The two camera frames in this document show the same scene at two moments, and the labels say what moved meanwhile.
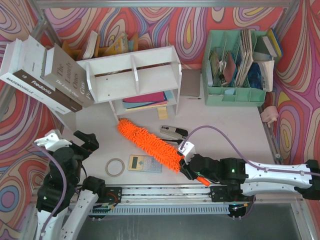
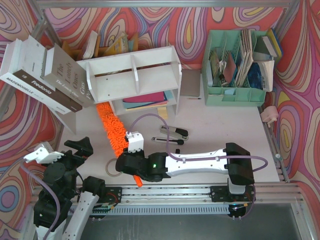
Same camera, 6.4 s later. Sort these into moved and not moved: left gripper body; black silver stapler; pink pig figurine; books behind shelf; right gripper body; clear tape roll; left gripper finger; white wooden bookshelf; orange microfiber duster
Moved: right gripper body; orange microfiber duster; left gripper finger
Not moved: pink pig figurine; left gripper body; white wooden bookshelf; clear tape roll; books behind shelf; black silver stapler
